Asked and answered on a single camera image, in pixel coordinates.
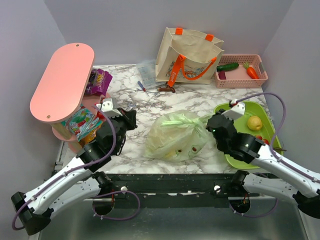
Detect pale green plastic grocery bag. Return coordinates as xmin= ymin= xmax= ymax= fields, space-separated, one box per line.
xmin=144 ymin=110 xmax=212 ymax=162

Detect beige tote bag orange handles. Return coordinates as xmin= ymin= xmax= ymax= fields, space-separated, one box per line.
xmin=155 ymin=27 xmax=224 ymax=87

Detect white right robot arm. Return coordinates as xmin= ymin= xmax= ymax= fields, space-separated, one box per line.
xmin=206 ymin=113 xmax=320 ymax=219

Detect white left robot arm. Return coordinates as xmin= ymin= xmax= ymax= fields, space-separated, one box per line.
xmin=11 ymin=108 xmax=137 ymax=236

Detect silver wrench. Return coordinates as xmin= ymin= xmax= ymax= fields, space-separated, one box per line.
xmin=126 ymin=102 xmax=137 ymax=111

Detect red snack packet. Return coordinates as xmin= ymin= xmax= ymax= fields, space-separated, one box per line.
xmin=95 ymin=98 xmax=106 ymax=122

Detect yellow pear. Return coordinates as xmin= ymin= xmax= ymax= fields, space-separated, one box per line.
xmin=246 ymin=115 xmax=263 ymax=131

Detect orange snack packet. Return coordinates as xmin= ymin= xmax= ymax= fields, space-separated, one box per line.
xmin=79 ymin=126 xmax=100 ymax=147

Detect green white candy packet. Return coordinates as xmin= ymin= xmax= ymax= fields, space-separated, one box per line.
xmin=62 ymin=104 xmax=103 ymax=141

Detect small silver scissors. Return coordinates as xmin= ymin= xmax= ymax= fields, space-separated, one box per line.
xmin=135 ymin=88 xmax=161 ymax=96

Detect green plastic tray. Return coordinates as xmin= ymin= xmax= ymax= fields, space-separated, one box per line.
xmin=224 ymin=101 xmax=275 ymax=171

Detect red strawberry cluster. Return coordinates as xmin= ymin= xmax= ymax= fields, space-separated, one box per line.
xmin=255 ymin=135 xmax=270 ymax=145

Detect purple snack packet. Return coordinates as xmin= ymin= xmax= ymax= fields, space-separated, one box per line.
xmin=84 ymin=68 xmax=113 ymax=96

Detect brown faucet tap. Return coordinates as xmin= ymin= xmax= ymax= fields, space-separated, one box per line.
xmin=157 ymin=85 xmax=176 ymax=93

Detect clear plastic box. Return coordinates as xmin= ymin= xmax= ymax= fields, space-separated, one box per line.
xmin=136 ymin=59 xmax=165 ymax=89

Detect pink perforated basket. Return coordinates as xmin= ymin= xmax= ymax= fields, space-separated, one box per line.
xmin=214 ymin=54 xmax=269 ymax=89

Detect green cucumber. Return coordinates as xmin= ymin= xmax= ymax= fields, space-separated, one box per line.
xmin=216 ymin=62 xmax=239 ymax=72

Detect orange carrot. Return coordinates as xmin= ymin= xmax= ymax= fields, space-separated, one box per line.
xmin=242 ymin=62 xmax=259 ymax=80

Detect pink two-tier shelf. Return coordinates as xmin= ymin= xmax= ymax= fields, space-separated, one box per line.
xmin=29 ymin=42 xmax=101 ymax=153

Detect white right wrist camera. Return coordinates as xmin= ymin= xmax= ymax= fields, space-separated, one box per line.
xmin=222 ymin=99 xmax=246 ymax=121

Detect blue handled screwdriver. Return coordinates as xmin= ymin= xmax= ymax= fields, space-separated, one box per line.
xmin=137 ymin=81 xmax=146 ymax=92

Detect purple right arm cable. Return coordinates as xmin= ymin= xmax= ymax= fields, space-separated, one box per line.
xmin=228 ymin=92 xmax=320 ymax=218

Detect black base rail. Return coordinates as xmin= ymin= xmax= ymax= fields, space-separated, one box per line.
xmin=51 ymin=172 xmax=278 ymax=208

